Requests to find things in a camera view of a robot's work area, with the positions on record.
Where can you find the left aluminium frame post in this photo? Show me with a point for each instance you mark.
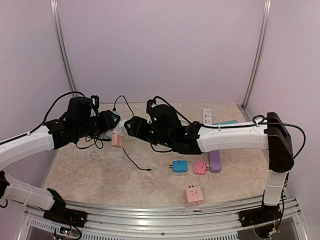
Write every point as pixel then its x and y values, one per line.
pixel 58 28

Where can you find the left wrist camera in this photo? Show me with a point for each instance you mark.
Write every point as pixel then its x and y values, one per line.
pixel 95 100

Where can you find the aluminium frame post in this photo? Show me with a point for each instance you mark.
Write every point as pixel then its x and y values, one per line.
pixel 258 53
pixel 58 28

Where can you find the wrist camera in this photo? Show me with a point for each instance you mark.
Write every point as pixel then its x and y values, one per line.
pixel 95 100
pixel 150 105

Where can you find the blue plug adapter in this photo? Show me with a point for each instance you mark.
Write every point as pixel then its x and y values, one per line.
pixel 179 166

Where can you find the white cube socket adapter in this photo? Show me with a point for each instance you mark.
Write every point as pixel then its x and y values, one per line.
pixel 118 130

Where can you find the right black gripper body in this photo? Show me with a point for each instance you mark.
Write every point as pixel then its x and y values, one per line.
pixel 142 133

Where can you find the pink socket adapter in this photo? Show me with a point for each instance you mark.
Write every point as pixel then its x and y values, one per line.
pixel 199 167

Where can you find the purple power strip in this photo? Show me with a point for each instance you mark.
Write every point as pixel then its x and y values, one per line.
pixel 214 159

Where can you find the teal power strip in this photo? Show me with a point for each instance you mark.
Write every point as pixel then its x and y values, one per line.
pixel 226 122

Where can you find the right aluminium frame post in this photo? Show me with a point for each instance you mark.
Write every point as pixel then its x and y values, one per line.
pixel 258 53

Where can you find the pink cube socket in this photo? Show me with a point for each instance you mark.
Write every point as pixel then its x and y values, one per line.
pixel 193 196

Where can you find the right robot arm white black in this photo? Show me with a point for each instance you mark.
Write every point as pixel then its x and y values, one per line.
pixel 253 157

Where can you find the front aluminium rail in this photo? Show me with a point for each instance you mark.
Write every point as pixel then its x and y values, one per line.
pixel 207 222

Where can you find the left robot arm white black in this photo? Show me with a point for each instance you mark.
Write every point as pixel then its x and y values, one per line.
pixel 82 119

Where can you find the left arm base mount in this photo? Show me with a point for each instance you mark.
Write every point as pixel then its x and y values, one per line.
pixel 61 214

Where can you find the pink charger plug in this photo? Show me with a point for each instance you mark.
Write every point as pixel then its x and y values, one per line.
pixel 116 141

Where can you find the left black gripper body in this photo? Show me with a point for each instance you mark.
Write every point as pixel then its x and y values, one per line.
pixel 101 127

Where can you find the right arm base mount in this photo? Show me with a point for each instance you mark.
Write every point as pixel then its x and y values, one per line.
pixel 262 214

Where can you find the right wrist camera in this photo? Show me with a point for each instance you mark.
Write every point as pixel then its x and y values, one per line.
pixel 150 105

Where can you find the white power strip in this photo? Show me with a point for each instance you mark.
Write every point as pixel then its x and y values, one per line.
pixel 207 116

